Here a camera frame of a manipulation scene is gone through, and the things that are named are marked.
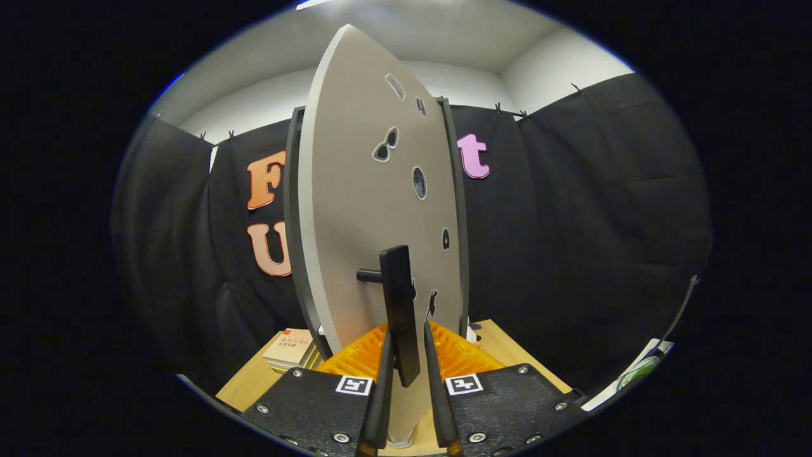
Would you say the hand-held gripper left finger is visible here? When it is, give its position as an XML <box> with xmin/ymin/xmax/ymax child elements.
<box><xmin>241</xmin><ymin>324</ymin><xmax>394</xmax><ymax>457</ymax></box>

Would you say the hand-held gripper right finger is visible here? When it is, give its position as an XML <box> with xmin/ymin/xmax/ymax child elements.
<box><xmin>424</xmin><ymin>321</ymin><xmax>587</xmax><ymax>457</ymax></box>

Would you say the black door handle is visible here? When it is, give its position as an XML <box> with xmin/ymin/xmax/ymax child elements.
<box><xmin>357</xmin><ymin>245</ymin><xmax>421</xmax><ymax>388</ymax></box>

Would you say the dark grey shoe cabinet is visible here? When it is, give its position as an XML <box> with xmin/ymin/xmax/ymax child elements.
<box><xmin>284</xmin><ymin>96</ymin><xmax>470</xmax><ymax>362</ymax></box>

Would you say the beige shoe cabinet door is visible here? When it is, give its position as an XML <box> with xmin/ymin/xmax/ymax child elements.
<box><xmin>297</xmin><ymin>24</ymin><xmax>467</xmax><ymax>445</ymax></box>

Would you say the yellow edged book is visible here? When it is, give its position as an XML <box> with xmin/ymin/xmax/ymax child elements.
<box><xmin>268</xmin><ymin>352</ymin><xmax>321</xmax><ymax>374</ymax></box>

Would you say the black backdrop cloth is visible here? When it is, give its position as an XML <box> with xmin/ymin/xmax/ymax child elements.
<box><xmin>111</xmin><ymin>73</ymin><xmax>711</xmax><ymax>394</ymax></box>

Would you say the thin black cable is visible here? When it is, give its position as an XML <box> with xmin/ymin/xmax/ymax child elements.
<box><xmin>660</xmin><ymin>274</ymin><xmax>700</xmax><ymax>343</ymax></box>

